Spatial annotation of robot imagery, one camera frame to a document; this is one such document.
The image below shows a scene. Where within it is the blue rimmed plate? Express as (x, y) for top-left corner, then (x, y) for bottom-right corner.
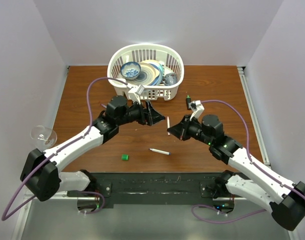
(150, 59), (164, 86)

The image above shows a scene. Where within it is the black green highlighter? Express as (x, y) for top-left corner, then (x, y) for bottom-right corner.
(185, 95), (192, 110)

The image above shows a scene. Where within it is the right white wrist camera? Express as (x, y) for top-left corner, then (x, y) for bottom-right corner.
(189, 100), (205, 121)

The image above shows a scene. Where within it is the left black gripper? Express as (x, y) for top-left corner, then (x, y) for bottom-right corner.
(116, 98), (165, 126)

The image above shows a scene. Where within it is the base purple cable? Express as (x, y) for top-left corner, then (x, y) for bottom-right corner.
(191, 204), (267, 225)
(77, 191), (107, 215)

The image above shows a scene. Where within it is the white blue marker pen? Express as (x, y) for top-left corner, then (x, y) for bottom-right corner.
(149, 148), (171, 156)

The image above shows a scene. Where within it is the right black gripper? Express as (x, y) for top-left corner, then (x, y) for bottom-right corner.
(167, 114), (213, 146)

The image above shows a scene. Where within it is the beige swirl plate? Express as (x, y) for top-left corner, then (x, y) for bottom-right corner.
(129, 63), (159, 86)

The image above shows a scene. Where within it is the clear wine glass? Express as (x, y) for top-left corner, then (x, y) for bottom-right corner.
(30, 125), (58, 152)

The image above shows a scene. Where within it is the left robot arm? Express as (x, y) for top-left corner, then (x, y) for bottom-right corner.
(20, 96), (165, 202)

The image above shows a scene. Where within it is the aluminium frame rail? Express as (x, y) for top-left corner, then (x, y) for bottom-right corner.
(236, 66), (271, 168)

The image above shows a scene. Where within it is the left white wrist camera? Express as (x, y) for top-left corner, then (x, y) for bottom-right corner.
(125, 83), (145, 104)

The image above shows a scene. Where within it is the grey patterned mug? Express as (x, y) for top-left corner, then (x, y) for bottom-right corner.
(161, 72), (178, 86)

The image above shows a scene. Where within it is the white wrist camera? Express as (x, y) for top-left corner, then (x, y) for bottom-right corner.
(125, 83), (145, 104)
(189, 100), (205, 121)

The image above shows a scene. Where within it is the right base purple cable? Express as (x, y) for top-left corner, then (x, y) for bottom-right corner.
(191, 204), (267, 225)

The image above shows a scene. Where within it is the blue white porcelain bowl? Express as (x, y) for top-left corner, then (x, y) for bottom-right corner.
(120, 61), (141, 80)

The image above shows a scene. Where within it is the white plastic dish basket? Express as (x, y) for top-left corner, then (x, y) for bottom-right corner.
(107, 43), (185, 101)

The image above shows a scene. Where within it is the green pen cap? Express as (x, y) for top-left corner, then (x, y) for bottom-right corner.
(121, 154), (129, 161)

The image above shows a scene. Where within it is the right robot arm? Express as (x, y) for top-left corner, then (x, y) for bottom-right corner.
(167, 114), (305, 231)

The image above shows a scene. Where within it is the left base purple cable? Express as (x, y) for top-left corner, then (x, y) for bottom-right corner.
(77, 191), (107, 215)

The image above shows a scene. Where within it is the white red marker pen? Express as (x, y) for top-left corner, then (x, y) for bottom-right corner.
(166, 116), (171, 136)

